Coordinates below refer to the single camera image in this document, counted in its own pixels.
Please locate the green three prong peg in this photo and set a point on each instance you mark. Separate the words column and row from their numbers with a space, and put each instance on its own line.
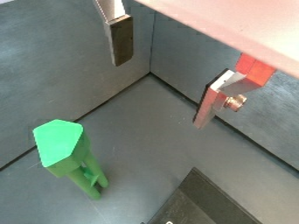
column 63, row 146

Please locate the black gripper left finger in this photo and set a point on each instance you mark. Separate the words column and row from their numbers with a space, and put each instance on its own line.
column 119, row 29

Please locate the black curved block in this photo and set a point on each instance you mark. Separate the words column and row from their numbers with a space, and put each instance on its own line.
column 199, row 202

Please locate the silver red gripper right finger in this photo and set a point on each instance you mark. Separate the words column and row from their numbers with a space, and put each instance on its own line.
column 223, row 92

